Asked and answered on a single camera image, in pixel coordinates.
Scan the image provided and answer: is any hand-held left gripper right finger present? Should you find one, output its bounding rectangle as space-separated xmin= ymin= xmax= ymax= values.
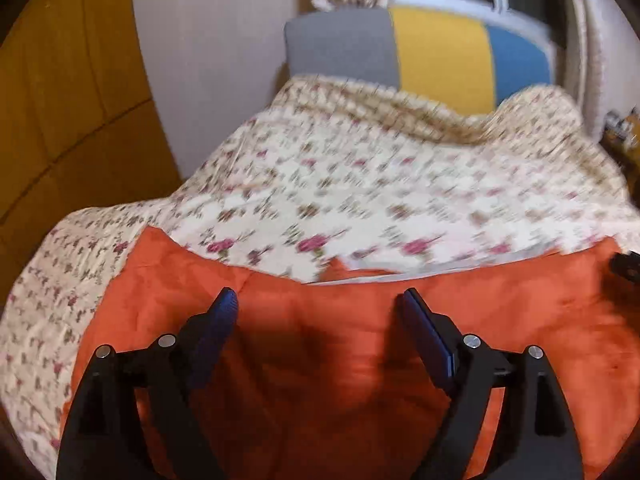
xmin=395 ymin=287 xmax=584 ymax=480

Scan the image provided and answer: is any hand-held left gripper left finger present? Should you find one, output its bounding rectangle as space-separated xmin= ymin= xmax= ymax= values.
xmin=56 ymin=287 xmax=239 ymax=480

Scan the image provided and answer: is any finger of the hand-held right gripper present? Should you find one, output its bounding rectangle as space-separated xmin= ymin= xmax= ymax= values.
xmin=611 ymin=252 xmax=640 ymax=282

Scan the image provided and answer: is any orange quilted jacket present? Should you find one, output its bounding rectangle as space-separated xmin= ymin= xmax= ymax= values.
xmin=65 ymin=225 xmax=640 ymax=480

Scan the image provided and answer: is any wooden chair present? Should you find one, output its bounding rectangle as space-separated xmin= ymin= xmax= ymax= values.
xmin=602 ymin=106 xmax=640 ymax=163

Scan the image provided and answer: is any floral bedspread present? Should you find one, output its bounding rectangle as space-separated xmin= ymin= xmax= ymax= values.
xmin=0 ymin=74 xmax=640 ymax=480

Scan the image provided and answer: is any long patterned curtain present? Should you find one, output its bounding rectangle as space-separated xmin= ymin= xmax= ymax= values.
xmin=560 ymin=0 xmax=608 ymax=136

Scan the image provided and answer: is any yellow wooden wardrobe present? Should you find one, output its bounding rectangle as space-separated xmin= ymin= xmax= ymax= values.
xmin=0 ymin=0 xmax=184 ymax=286

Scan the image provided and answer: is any grey yellow blue headboard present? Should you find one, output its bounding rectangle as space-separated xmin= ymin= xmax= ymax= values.
xmin=284 ymin=6 xmax=558 ymax=111

